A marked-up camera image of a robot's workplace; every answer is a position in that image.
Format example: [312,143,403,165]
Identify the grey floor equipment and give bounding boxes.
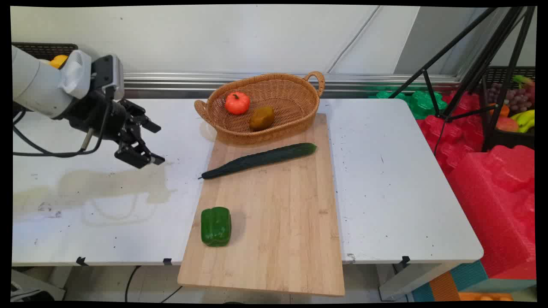
[11,269,66,302]

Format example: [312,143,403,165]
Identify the red foam mats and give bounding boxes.
[417,91,537,281]

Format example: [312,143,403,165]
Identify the green foam mats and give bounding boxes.
[368,87,448,120]

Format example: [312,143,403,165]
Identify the black fruit crate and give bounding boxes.
[479,66,536,151]

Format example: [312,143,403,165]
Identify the silver black wrist camera box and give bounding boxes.
[91,54,125,101]

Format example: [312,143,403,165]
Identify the long dark green cucumber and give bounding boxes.
[198,142,318,180]

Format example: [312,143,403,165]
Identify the teal orange foam mat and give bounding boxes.
[411,260,537,302]

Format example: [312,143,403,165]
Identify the dark woven storage basket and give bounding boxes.
[12,42,79,61]

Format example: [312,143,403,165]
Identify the red toy tomato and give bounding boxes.
[225,91,250,115]

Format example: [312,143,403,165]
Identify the purple toy grapes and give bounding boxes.
[488,82,536,113]

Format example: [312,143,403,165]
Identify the black floor cable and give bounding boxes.
[125,265,142,302]

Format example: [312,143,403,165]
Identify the brown toy potato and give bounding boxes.
[249,106,276,132]

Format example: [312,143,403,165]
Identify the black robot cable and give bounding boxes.
[12,86,116,158]

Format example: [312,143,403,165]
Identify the green bell pepper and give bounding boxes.
[200,207,232,247]

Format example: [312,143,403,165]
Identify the white table leg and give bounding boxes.
[378,261,455,302]

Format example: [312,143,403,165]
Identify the black camera tripod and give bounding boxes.
[387,6,536,153]

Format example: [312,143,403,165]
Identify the yellow toy bananas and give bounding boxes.
[511,109,536,133]

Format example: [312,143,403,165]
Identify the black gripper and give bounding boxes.
[64,89,166,169]

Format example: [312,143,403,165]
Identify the aluminium wall rail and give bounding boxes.
[71,71,462,100]

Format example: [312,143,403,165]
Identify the wooden cutting board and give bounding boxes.
[177,112,345,297]

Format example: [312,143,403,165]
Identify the woven wicker basket with handles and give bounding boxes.
[194,71,326,145]

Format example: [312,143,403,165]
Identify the red orange toy peach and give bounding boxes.
[496,116,520,133]

